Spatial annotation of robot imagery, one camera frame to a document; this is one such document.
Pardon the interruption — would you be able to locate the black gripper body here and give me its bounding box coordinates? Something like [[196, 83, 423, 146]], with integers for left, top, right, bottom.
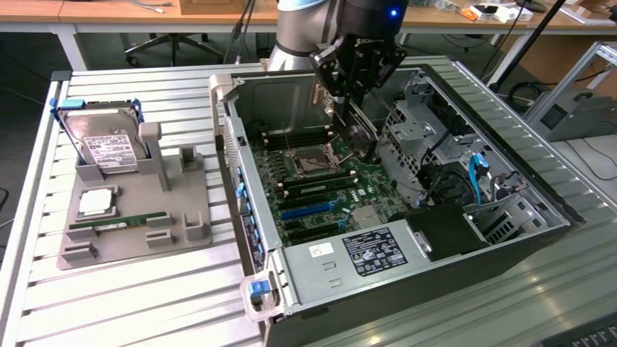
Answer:
[[332, 0, 411, 55]]

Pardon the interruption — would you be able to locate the green graphics card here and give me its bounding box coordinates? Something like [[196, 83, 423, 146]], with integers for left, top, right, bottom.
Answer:
[[312, 81, 380, 163]]

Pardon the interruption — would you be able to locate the wooden desk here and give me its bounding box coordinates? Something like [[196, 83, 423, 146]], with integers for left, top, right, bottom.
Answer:
[[0, 0, 281, 72], [400, 0, 617, 73]]

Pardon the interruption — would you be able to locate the silver disk bay cage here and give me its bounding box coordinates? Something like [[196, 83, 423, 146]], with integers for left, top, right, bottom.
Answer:
[[379, 70, 487, 187]]

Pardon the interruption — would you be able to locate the orange black device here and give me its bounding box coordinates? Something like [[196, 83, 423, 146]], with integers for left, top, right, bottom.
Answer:
[[457, 4, 497, 22]]

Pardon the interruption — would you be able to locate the silver socket cover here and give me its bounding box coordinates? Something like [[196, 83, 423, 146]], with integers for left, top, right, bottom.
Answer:
[[325, 139, 357, 163]]

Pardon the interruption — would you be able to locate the small white box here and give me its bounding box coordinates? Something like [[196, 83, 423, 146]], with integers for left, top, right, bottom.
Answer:
[[489, 5, 536, 25]]

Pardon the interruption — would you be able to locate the cardboard box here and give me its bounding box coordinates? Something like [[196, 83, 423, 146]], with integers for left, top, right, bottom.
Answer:
[[179, 0, 248, 16]]

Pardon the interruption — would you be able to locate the black stand pole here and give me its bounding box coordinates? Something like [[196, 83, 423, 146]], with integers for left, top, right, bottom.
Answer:
[[487, 0, 568, 91]]

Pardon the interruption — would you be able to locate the RAM stick in slot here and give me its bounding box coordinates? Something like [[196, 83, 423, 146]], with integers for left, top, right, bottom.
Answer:
[[284, 175, 356, 198]]

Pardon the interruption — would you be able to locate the black office chair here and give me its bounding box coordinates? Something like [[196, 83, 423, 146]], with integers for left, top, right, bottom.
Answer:
[[124, 32, 225, 68]]

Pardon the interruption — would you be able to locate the green motherboard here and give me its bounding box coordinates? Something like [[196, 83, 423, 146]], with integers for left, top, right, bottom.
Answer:
[[248, 124, 416, 247]]

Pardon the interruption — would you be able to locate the silver chipset heatsink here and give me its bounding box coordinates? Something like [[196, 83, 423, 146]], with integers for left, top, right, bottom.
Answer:
[[351, 207, 387, 227]]

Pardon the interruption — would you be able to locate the black plastic shroud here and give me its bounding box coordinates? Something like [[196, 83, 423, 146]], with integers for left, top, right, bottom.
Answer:
[[388, 202, 492, 263]]

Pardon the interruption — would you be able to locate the hard disk in blue caddy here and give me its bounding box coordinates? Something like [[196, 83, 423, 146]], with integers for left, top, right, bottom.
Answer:
[[47, 98, 148, 176]]

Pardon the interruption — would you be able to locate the grey parts rack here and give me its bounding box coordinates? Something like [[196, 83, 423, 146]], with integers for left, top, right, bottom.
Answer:
[[56, 121, 217, 272]]

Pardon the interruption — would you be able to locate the grey power supply unit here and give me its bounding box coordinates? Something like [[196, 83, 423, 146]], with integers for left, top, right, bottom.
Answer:
[[281, 218, 435, 307]]

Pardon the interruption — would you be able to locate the green RAM stick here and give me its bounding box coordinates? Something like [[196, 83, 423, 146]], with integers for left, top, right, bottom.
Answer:
[[70, 212, 172, 231]]

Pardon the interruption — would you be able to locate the silver CPU chip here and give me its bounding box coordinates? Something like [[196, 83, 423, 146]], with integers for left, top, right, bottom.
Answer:
[[76, 187, 120, 220]]

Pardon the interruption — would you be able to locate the black open PC case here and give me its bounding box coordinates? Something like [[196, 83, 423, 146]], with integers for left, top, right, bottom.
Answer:
[[208, 63, 588, 347]]

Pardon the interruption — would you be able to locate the blue plastic clip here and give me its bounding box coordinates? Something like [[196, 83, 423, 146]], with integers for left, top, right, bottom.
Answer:
[[245, 280, 269, 298]]

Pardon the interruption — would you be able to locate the black keyboard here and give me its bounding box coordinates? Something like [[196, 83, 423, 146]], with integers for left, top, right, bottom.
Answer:
[[535, 321, 617, 347]]

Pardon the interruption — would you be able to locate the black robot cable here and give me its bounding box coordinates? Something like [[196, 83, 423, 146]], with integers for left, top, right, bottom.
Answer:
[[231, 0, 257, 66]]

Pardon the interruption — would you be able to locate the coiled black cable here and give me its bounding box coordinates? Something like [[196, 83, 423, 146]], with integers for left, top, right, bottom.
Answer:
[[508, 81, 537, 109]]

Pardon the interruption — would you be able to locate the blue wire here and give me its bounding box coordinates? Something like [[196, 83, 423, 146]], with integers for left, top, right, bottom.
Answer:
[[465, 152, 492, 207]]

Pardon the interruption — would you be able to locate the black wire bundle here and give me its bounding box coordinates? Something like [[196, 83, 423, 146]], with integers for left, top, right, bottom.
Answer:
[[417, 139, 476, 209]]

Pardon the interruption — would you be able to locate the aluminium profile frame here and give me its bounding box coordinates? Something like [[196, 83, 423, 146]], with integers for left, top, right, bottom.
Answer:
[[549, 40, 617, 109]]

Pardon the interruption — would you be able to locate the white cable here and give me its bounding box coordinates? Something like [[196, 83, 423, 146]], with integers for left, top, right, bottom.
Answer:
[[128, 0, 173, 14]]

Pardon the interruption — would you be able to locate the grey box with handle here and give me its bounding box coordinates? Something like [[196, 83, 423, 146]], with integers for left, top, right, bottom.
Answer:
[[523, 86, 617, 144]]

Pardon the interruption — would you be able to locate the perforated metal bracket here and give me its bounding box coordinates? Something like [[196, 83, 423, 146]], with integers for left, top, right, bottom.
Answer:
[[461, 193, 567, 247]]

